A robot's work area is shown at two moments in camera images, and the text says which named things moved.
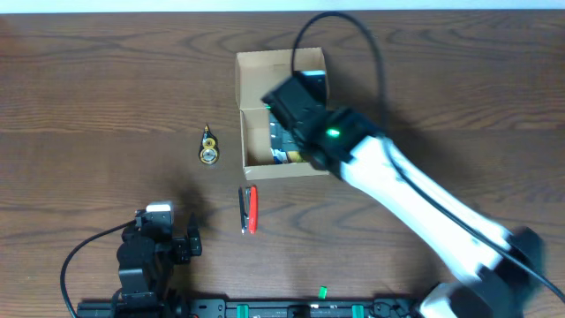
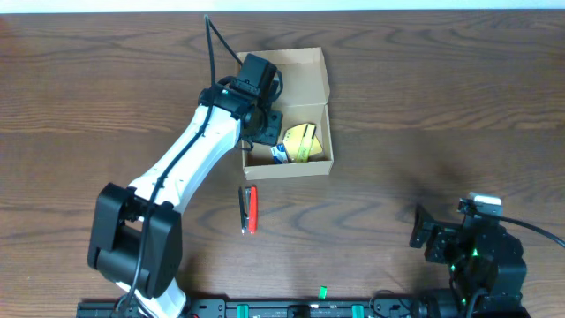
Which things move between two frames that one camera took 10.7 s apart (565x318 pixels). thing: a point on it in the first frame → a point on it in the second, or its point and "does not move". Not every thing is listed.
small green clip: (323, 292) does not move
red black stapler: (248, 200) does not move
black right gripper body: (299, 140) → (443, 246)
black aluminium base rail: (153, 306) does not move
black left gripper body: (181, 251) → (269, 124)
